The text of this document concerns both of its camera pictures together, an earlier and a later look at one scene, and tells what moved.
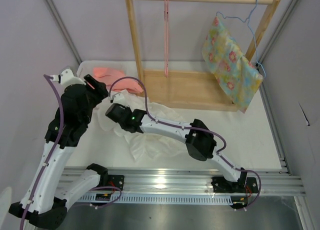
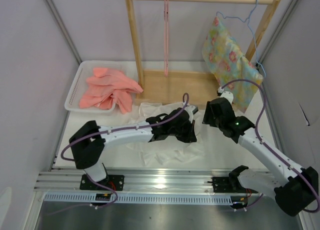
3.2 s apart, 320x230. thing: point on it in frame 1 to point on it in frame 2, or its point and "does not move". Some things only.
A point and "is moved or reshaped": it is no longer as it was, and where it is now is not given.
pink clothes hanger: (166, 32) does not move
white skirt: (152, 147) is moved or reshaped
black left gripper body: (95, 95) to (183, 134)
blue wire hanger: (247, 19) does not move
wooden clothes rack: (193, 89) does not move
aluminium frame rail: (274, 181) does not move
